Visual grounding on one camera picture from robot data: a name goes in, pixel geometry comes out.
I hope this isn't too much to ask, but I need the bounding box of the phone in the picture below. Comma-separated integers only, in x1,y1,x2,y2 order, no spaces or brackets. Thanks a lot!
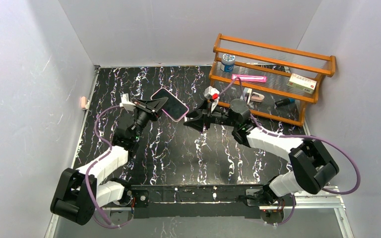
150,88,189,122

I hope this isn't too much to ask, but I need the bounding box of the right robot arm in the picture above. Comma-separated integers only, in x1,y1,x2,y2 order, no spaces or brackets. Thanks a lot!
184,99,339,198

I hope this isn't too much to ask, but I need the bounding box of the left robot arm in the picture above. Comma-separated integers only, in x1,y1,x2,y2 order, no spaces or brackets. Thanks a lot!
50,97,168,229

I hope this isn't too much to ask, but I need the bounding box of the light blue stapler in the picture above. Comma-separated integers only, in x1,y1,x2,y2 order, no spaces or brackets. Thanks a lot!
243,88,252,105

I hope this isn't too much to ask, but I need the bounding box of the blue white round jar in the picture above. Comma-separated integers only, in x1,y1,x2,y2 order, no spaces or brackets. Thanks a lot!
220,54,236,72

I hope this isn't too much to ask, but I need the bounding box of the orange wooden shelf rack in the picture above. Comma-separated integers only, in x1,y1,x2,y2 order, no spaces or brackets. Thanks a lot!
209,33,336,126

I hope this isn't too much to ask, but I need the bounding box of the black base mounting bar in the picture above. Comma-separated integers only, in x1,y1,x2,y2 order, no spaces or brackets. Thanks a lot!
131,184,277,219

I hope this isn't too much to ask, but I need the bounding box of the white red small box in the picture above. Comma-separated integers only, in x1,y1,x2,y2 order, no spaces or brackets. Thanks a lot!
287,73,317,94

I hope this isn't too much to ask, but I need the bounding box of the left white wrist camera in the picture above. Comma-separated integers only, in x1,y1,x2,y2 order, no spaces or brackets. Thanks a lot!
120,93,135,111

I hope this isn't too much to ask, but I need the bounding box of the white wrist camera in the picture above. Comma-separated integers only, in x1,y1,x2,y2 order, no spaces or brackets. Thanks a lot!
120,93,135,111
204,86,220,113

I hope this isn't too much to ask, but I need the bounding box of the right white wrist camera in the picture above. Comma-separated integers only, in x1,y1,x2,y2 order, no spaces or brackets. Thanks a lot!
204,86,220,113

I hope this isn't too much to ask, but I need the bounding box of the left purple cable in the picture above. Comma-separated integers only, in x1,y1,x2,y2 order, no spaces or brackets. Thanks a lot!
84,105,135,230

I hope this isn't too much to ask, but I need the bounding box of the purple cable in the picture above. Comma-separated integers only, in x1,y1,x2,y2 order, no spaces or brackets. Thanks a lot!
84,105,135,230
211,76,361,227

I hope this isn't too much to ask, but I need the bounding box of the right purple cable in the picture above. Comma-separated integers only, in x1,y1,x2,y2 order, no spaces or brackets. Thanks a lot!
211,76,361,227

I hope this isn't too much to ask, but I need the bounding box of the pink wall clip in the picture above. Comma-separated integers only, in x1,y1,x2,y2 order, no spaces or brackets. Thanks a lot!
80,96,90,110

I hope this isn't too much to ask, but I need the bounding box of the aluminium frame rail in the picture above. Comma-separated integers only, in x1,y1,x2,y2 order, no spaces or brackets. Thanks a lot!
96,182,345,210

